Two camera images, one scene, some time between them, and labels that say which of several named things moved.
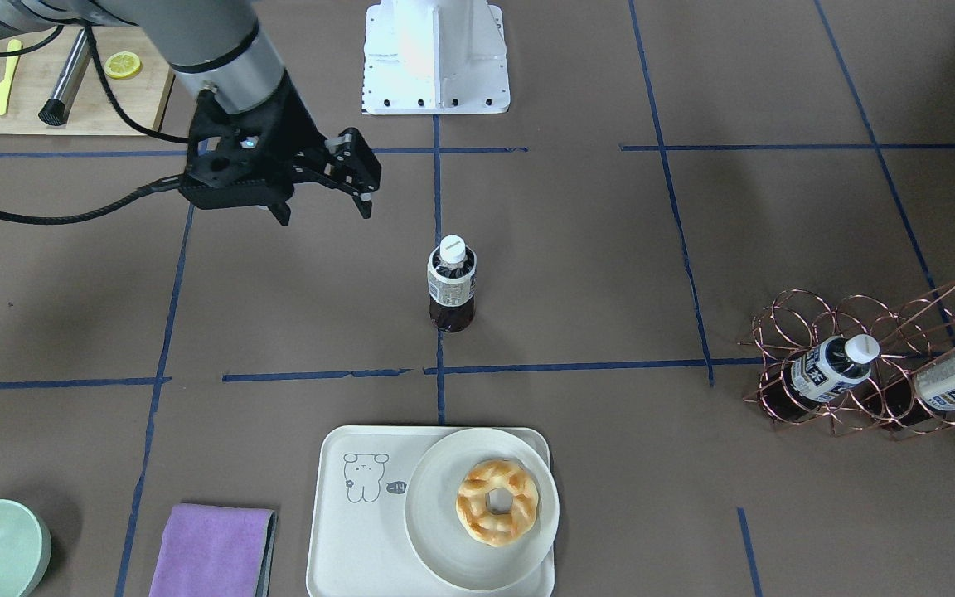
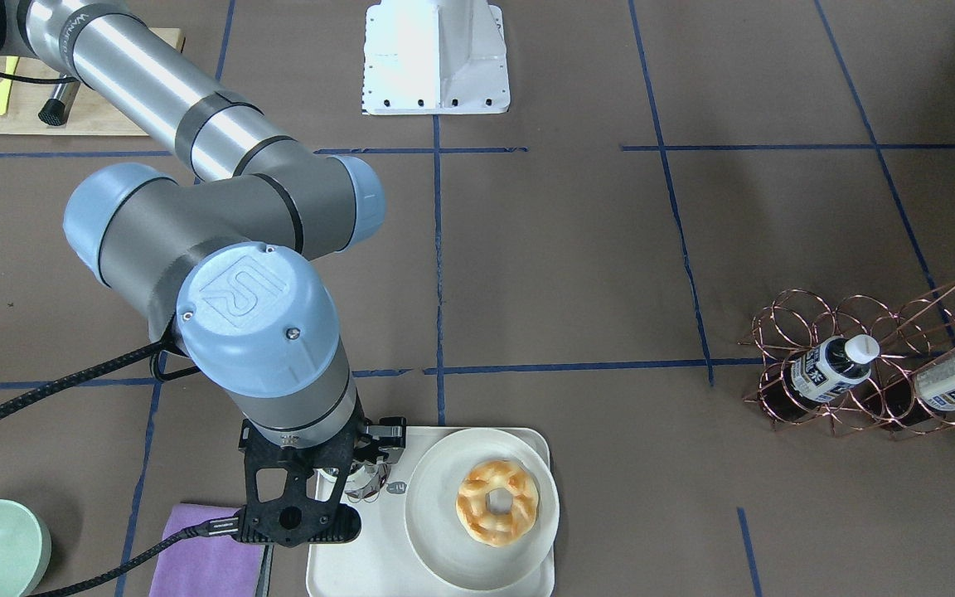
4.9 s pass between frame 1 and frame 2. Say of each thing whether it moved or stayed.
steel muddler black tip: stayed
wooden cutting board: stayed
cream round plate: stayed
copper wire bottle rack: stayed
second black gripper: moved
